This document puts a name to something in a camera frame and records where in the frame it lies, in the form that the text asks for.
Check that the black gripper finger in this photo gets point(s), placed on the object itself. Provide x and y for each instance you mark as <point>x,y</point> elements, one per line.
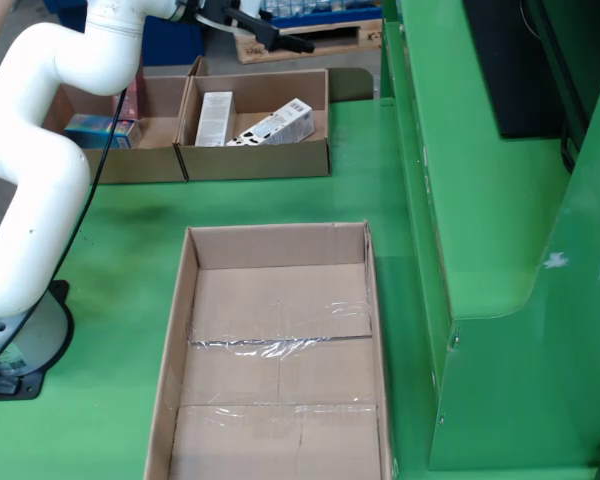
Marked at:
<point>272,35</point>

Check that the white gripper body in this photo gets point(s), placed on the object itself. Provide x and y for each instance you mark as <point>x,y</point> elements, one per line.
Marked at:
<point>242,6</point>

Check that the cow print white carton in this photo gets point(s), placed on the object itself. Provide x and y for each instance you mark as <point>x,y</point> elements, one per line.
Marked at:
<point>275,130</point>

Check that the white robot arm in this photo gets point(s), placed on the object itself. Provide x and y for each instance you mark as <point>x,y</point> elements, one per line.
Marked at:
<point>35,165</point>

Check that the open brown cardboard box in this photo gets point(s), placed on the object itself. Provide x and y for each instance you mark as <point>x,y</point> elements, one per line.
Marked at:
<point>260,160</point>
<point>145,160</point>

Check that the large shallow cardboard tray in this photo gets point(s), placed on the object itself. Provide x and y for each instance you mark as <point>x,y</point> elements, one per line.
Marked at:
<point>280,310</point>

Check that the wooden pallet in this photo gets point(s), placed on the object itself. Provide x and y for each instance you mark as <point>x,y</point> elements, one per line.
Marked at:
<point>340,37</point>

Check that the blue plastic bin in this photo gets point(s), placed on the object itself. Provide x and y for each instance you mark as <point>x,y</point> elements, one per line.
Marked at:
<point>172,40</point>

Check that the small white carton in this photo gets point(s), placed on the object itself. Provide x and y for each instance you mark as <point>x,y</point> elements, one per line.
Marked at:
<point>212,120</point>

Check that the tall pink carton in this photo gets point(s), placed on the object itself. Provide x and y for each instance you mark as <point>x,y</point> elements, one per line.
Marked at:
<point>130,102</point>

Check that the iridescent blue carton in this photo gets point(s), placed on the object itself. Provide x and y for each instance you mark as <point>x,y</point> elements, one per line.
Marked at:
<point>100,131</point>

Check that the black flat panel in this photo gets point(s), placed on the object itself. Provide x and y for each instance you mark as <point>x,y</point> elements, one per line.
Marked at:
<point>520,75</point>

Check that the green metal rack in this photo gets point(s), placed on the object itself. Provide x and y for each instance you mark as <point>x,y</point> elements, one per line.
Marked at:
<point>480,200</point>

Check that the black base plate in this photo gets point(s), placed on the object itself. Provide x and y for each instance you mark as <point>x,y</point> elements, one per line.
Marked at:
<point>30,387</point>

